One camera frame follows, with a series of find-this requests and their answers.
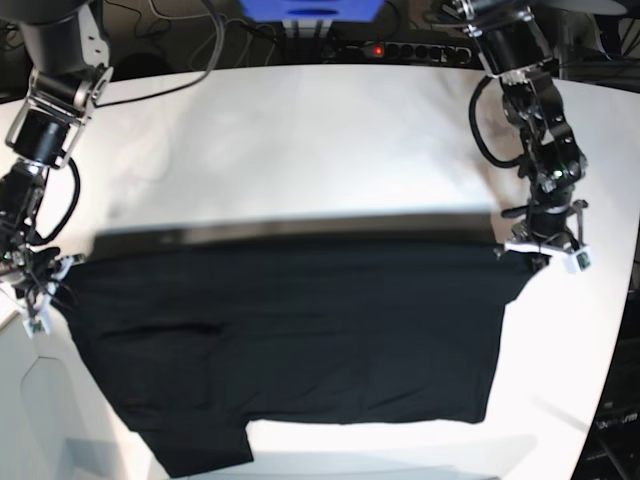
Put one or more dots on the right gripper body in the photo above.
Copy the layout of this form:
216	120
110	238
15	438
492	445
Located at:
32	275

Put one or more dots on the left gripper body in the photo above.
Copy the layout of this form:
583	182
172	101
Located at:
545	221

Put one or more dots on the black T-shirt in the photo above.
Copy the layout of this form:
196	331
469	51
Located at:
191	345

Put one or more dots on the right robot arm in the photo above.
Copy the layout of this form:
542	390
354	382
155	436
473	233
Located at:
70	53

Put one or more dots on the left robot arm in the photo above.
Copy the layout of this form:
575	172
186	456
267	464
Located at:
515	52

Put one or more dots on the black power strip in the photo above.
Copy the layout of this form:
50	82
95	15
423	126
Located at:
415	53

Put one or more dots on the blue plastic box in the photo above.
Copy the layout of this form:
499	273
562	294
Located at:
334	10

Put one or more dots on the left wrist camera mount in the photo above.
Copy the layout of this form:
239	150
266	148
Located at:
536	257

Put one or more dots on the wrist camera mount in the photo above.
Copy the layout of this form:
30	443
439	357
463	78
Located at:
536	257
39	321

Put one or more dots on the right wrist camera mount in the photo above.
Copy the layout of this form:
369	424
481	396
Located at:
39	321

